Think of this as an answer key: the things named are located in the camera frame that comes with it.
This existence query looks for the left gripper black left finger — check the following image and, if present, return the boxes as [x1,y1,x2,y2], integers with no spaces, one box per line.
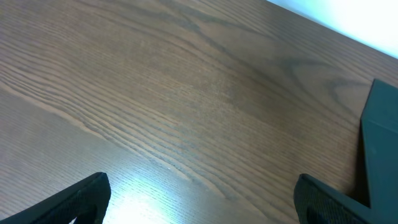
[1,172,111,224]

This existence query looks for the dark green box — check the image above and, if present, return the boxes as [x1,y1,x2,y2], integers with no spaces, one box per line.
[361,80,397,224]

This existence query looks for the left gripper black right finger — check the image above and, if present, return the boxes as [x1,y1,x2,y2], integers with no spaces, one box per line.
[294,174,376,224]

